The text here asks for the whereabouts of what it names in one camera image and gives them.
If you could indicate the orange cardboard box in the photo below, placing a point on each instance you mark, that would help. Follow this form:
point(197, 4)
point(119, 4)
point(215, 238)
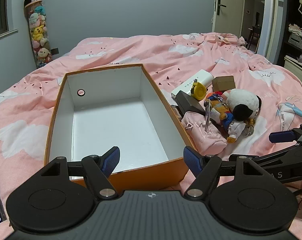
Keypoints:
point(97, 109)

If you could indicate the white storage bin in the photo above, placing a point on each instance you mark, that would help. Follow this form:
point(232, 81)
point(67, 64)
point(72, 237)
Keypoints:
point(293, 66)

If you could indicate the panda plush toy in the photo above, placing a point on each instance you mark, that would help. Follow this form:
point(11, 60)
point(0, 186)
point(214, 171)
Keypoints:
point(244, 107)

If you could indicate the orange blue figure keychain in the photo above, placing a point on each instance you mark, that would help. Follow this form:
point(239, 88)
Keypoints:
point(220, 114)

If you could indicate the pink pouch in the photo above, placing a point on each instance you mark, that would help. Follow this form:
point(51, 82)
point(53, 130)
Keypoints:
point(206, 137)

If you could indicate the black rectangular case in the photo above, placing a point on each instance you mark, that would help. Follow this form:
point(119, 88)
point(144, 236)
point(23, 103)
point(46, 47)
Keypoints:
point(187, 103)

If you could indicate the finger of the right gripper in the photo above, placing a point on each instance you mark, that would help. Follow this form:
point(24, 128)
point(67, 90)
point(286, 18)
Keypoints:
point(284, 136)

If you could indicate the yellow tape measure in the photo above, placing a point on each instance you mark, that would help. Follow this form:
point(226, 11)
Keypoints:
point(198, 90)

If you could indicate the pink cloud-print duvet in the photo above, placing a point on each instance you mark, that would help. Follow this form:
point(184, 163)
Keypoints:
point(26, 106)

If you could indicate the hanging plush toy organizer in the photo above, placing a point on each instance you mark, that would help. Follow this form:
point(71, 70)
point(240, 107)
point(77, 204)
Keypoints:
point(37, 21)

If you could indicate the beige bedroom door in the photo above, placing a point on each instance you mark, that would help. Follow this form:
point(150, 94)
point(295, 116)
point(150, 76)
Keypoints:
point(228, 16)

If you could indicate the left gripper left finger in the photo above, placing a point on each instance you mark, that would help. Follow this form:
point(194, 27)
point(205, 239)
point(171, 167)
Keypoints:
point(97, 170)

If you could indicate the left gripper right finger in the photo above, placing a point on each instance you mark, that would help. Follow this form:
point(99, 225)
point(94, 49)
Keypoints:
point(206, 172)

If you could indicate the dark wardrobe shelf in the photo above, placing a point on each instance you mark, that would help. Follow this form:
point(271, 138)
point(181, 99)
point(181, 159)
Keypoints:
point(293, 16)

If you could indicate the small brown gift box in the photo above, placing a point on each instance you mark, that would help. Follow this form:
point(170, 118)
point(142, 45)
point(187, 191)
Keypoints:
point(223, 83)

